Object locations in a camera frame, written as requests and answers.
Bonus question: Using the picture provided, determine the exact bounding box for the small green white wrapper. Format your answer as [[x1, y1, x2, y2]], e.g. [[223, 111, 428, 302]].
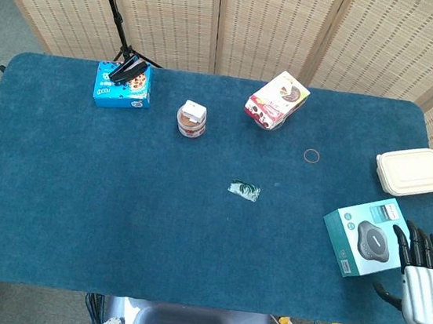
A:
[[226, 177, 263, 205]]

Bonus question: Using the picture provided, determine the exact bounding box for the blue cookie box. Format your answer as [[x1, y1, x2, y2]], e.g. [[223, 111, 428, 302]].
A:
[[90, 58, 155, 114]]

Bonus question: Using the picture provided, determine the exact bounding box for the small white box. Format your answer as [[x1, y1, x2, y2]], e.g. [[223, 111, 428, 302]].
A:
[[178, 98, 209, 125]]

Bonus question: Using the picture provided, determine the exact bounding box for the black tripod stand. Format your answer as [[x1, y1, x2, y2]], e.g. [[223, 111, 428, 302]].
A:
[[82, 0, 171, 71]]

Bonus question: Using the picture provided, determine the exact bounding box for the black stapler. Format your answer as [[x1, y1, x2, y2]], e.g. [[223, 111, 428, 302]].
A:
[[107, 52, 151, 86]]

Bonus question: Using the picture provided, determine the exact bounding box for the red white snack box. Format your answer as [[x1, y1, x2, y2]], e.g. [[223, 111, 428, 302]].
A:
[[242, 66, 314, 135]]

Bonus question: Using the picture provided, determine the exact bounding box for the orange rubber band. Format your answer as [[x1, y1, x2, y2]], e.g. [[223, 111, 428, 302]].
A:
[[302, 147, 323, 165]]

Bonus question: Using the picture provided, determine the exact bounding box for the beige lidded lunch box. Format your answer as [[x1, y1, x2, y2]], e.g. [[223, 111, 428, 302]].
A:
[[371, 141, 433, 202]]

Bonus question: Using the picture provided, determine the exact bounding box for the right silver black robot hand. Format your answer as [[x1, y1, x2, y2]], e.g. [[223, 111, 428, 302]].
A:
[[368, 217, 433, 324]]

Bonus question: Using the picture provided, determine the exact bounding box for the clear jar with red label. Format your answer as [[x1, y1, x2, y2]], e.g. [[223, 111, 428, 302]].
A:
[[174, 104, 209, 140]]

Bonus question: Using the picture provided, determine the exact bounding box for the blue carpet table cover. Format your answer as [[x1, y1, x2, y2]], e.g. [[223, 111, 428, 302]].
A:
[[0, 48, 433, 324]]

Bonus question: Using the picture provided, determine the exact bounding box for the teal speaker package box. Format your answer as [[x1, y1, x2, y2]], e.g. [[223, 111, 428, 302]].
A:
[[315, 189, 419, 286]]

